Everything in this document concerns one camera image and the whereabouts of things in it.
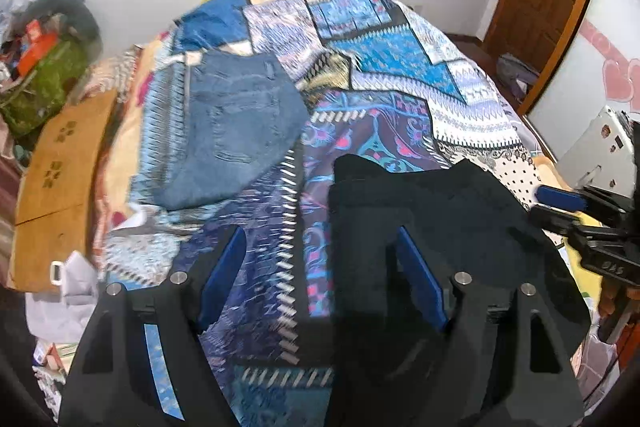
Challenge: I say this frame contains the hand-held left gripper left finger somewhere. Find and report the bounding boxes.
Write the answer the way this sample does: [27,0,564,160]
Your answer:
[59,224,248,427]

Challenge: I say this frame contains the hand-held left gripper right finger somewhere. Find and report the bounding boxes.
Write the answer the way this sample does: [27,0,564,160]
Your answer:
[395,226,586,427]

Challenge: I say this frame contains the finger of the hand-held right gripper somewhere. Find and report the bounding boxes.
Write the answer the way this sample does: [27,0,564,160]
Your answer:
[536,186,621,220]
[529,206,601,253]

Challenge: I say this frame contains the black pants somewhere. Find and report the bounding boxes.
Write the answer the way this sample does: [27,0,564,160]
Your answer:
[327,154,592,427]

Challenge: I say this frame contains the person's right hand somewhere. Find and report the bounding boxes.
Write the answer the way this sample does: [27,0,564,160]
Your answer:
[597,282,626,319]

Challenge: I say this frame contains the yellow bed sheet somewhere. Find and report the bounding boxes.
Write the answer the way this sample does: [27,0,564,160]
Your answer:
[532,157,602,310]

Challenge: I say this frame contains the grey clothes heap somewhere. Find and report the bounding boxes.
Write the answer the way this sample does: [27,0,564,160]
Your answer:
[496,53,541,108]

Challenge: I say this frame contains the white cloth beside bed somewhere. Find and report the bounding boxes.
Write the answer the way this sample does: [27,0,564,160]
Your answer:
[25,252,102,344]

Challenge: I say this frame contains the blue jeans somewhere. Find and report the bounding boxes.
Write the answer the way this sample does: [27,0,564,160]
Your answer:
[132,49,310,212]

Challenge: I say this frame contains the peach patterned bed sheet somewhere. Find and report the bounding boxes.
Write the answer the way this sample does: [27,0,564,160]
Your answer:
[85,32,176,278]

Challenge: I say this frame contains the brown cardboard box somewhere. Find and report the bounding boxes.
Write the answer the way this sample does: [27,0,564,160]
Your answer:
[14,89,119,293]

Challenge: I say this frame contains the patchwork patterned blanket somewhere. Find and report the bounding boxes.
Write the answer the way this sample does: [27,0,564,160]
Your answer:
[95,0,566,427]

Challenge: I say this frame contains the green patterned bag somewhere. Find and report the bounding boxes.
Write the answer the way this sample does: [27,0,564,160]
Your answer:
[0,39,92,138]

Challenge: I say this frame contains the orange box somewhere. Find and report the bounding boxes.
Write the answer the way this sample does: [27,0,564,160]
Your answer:
[17,19,59,74]

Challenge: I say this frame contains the grey plush pillow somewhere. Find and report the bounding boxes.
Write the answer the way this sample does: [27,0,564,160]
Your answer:
[25,0,104,54]

